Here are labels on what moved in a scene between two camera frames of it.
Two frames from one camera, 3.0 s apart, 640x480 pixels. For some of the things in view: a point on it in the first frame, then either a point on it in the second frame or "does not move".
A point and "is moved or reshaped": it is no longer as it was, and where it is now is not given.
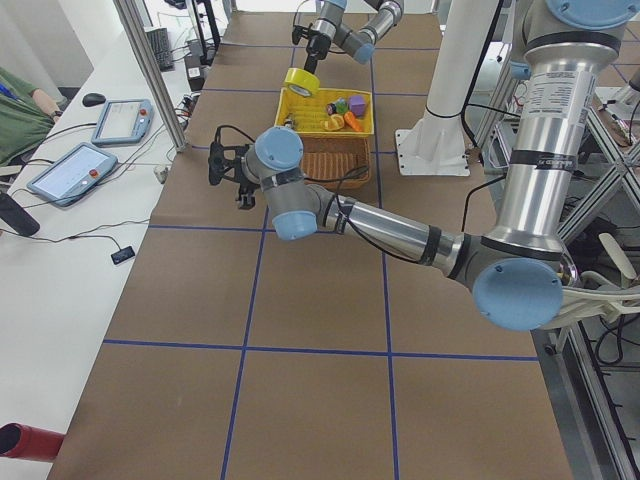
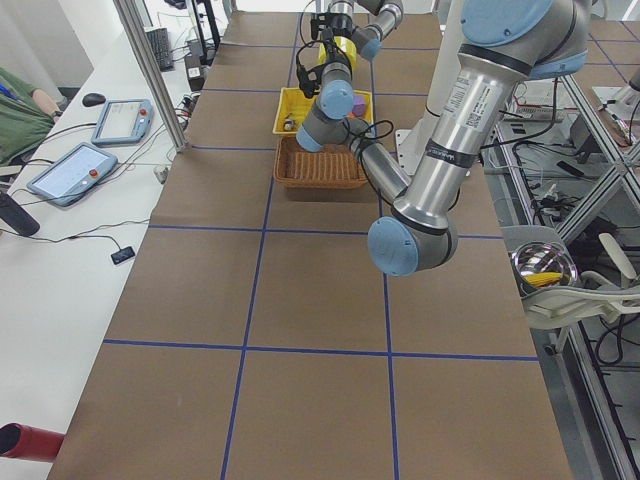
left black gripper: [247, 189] → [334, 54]
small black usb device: [123, 255] does not move
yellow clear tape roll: [301, 82] is moved or reshaped
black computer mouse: [93, 99] does not move
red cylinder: [18, 440] does not move
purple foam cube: [357, 105] does not move
